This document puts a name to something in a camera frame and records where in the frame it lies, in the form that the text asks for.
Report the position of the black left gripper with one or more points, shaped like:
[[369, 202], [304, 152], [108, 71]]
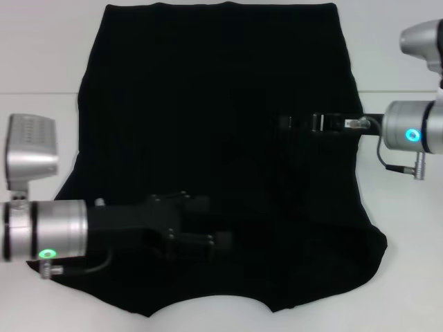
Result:
[[131, 219]]

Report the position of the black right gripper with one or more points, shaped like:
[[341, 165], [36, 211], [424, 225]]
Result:
[[334, 124]]

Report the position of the black shirt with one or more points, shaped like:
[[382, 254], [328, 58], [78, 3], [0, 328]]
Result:
[[207, 103]]

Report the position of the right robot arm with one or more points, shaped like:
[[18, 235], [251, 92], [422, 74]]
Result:
[[401, 124]]

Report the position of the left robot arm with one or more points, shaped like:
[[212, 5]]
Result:
[[62, 228]]

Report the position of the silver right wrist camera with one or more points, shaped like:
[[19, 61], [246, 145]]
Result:
[[422, 39]]

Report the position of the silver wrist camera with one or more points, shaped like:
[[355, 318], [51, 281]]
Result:
[[31, 152], [422, 39]]

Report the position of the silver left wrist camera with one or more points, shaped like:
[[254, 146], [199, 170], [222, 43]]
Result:
[[31, 152]]

